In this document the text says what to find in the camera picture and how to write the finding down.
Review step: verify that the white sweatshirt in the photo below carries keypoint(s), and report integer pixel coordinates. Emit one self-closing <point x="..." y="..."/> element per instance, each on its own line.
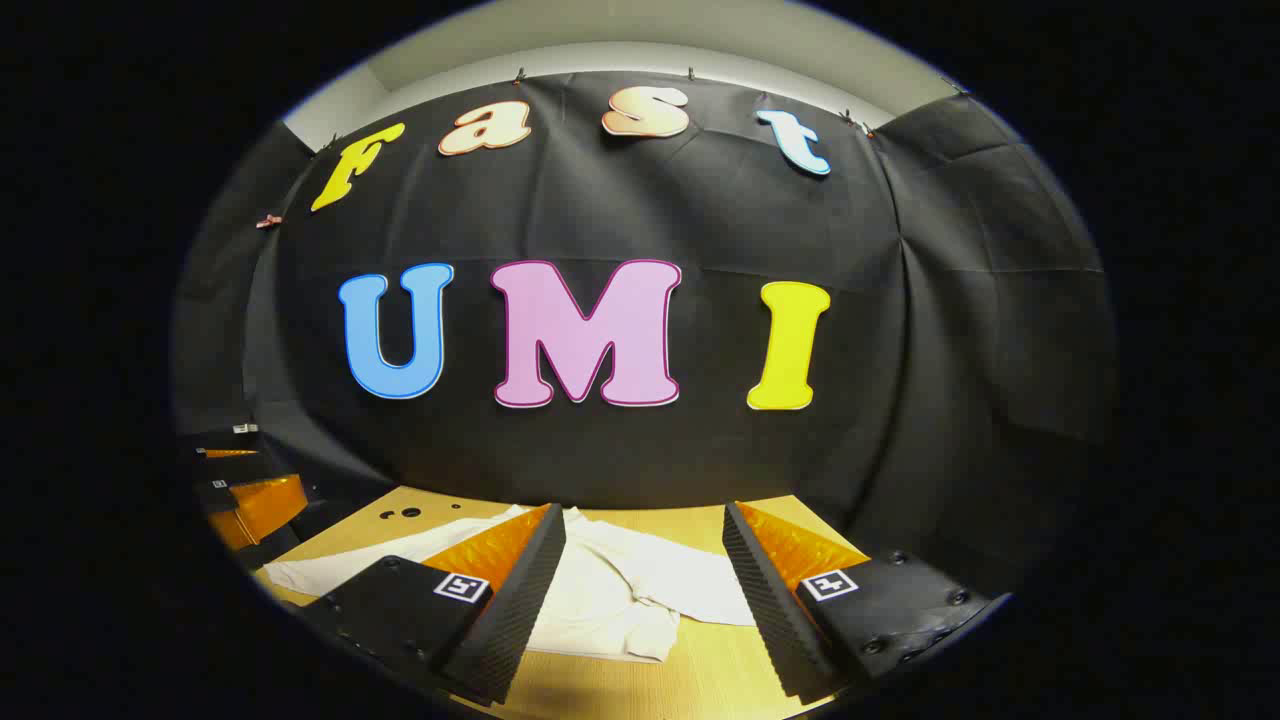
<point x="620" y="590"/>

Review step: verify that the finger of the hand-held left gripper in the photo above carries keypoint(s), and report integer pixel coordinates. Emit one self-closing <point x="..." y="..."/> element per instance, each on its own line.
<point x="228" y="453"/>
<point x="265" y="505"/>

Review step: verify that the black backdrop cloth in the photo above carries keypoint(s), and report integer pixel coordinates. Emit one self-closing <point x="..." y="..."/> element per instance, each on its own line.
<point x="700" y="200"/>

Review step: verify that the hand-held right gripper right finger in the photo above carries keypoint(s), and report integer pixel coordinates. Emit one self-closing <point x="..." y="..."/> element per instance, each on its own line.
<point x="765" y="600"/>

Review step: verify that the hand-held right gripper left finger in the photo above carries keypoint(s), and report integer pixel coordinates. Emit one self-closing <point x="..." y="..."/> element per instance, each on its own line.
<point x="520" y="600"/>

